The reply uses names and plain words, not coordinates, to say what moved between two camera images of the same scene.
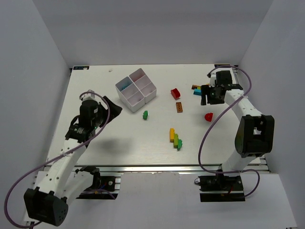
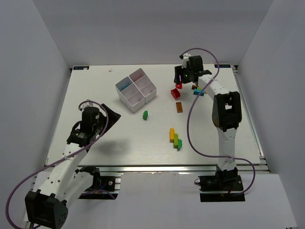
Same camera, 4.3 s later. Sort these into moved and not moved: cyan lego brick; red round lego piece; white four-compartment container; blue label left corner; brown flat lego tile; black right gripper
Moved: red round lego piece; black right gripper
Not moved: white four-compartment container; cyan lego brick; blue label left corner; brown flat lego tile
